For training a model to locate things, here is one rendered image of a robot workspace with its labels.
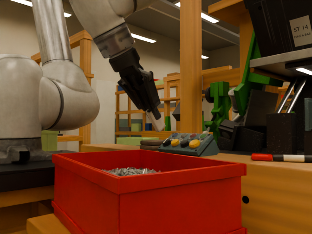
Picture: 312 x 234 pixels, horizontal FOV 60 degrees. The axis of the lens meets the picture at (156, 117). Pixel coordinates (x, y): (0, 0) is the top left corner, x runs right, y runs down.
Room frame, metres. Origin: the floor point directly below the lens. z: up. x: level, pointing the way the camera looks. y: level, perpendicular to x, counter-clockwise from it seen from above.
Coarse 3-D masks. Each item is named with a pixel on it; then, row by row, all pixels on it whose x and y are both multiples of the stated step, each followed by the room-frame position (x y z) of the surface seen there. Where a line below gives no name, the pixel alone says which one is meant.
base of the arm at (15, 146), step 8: (0, 144) 0.63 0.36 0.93; (8, 144) 0.64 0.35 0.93; (16, 144) 0.65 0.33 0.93; (24, 144) 0.66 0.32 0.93; (32, 144) 0.68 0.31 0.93; (40, 144) 0.72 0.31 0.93; (0, 152) 0.63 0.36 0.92; (8, 152) 0.63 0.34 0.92; (16, 152) 0.62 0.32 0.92; (24, 152) 0.66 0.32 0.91; (32, 152) 0.68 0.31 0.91; (40, 152) 0.69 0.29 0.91; (48, 152) 0.71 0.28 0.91; (0, 160) 0.62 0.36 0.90; (8, 160) 0.63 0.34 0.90; (16, 160) 0.62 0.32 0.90; (24, 160) 0.66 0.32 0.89; (32, 160) 0.67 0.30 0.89; (40, 160) 0.68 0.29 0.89; (48, 160) 0.69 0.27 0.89
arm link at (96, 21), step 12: (72, 0) 0.59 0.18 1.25; (84, 0) 0.58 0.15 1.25; (96, 0) 0.58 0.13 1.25; (108, 0) 0.59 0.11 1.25; (120, 0) 0.60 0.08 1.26; (132, 0) 0.62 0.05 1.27; (84, 12) 0.59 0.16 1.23; (96, 12) 0.59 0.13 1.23; (108, 12) 0.59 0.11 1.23; (120, 12) 0.61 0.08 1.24; (132, 12) 0.66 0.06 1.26; (84, 24) 0.61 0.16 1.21; (96, 24) 0.60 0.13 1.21; (108, 24) 0.60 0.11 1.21; (120, 24) 0.62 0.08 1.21; (96, 36) 0.62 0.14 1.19
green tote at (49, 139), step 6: (42, 132) 1.25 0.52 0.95; (48, 132) 1.26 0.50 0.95; (54, 132) 1.28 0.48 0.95; (42, 138) 1.25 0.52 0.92; (48, 138) 1.27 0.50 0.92; (54, 138) 1.28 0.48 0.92; (42, 144) 1.25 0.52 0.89; (48, 144) 1.27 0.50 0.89; (54, 144) 1.28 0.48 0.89; (48, 150) 1.27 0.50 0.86; (54, 150) 1.28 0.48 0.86
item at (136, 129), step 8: (176, 72) 6.37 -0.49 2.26; (160, 80) 6.65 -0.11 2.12; (176, 80) 6.24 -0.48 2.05; (120, 88) 7.81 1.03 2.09; (160, 88) 7.09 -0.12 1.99; (176, 88) 6.24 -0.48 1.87; (128, 96) 8.20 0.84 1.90; (176, 96) 6.24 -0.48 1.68; (128, 104) 8.20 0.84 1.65; (160, 104) 6.69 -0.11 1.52; (176, 104) 6.24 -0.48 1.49; (120, 112) 7.70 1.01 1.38; (128, 112) 7.45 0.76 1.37; (136, 112) 7.20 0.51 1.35; (144, 112) 6.97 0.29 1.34; (128, 120) 8.20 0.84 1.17; (144, 120) 7.05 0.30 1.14; (120, 128) 7.86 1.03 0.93; (128, 128) 7.61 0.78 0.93; (136, 128) 7.32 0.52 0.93; (144, 128) 7.05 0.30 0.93; (152, 128) 6.92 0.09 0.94; (176, 128) 6.25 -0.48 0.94; (128, 136) 8.20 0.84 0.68
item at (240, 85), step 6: (240, 84) 0.83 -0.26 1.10; (234, 90) 0.82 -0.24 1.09; (240, 90) 0.82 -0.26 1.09; (246, 90) 0.84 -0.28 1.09; (240, 96) 0.82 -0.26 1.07; (246, 96) 0.84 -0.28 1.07; (240, 102) 0.83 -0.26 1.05; (246, 102) 0.85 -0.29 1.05; (240, 108) 0.85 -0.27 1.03; (246, 108) 0.86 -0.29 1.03; (240, 114) 0.87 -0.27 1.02
